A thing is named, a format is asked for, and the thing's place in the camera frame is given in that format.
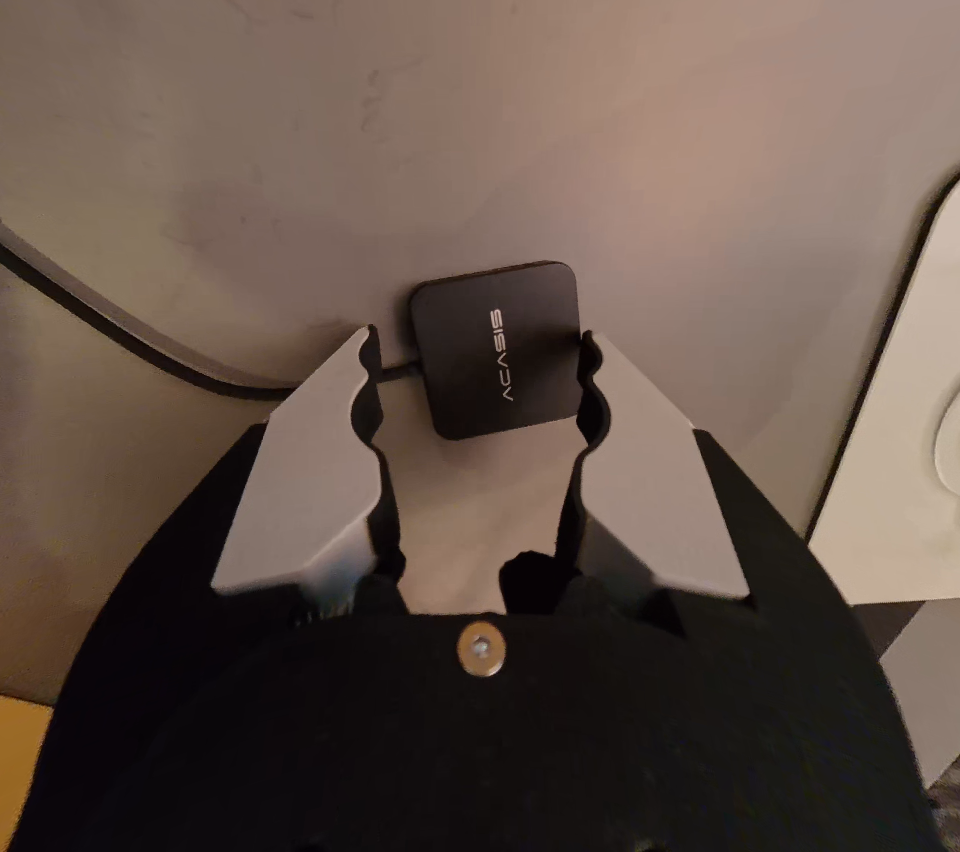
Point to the white monitor stand base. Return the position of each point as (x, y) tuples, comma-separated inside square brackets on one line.
[(892, 432)]

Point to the large yellow storage bin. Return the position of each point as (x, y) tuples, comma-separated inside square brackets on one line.
[(19, 762)]

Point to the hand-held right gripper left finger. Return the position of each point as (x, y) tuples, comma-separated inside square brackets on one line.
[(300, 462)]

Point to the black square adapter hub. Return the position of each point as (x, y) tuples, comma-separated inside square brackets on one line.
[(499, 349)]

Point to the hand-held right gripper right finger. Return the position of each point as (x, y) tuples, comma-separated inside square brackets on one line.
[(652, 484)]

